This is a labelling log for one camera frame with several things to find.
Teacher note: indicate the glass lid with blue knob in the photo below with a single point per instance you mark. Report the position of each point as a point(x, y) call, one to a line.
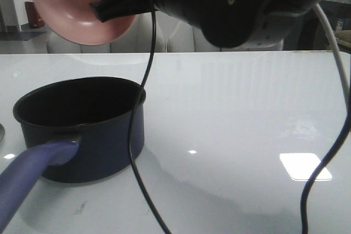
point(2, 132)

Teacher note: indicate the red trash bin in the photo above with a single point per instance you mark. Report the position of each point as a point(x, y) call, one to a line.
point(34, 19)

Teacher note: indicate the pink bowl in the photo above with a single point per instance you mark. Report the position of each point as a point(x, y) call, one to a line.
point(75, 21)

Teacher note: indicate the dark blue saucepan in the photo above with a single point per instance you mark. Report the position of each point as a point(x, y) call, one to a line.
point(75, 131)

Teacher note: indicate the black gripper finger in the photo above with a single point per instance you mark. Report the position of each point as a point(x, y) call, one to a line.
point(106, 10)

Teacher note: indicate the right beige upholstered chair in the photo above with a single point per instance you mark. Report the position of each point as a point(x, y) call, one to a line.
point(187, 39)

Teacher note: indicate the beige cushion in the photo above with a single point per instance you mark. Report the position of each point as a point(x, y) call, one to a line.
point(343, 40)

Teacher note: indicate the left beige upholstered chair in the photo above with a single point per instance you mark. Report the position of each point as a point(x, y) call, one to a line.
point(137, 39)

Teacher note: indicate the dark glossy side table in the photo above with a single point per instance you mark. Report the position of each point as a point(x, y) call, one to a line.
point(312, 36)

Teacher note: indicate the beige upholstered chair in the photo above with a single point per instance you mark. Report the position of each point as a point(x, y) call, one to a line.
point(187, 39)
point(137, 39)

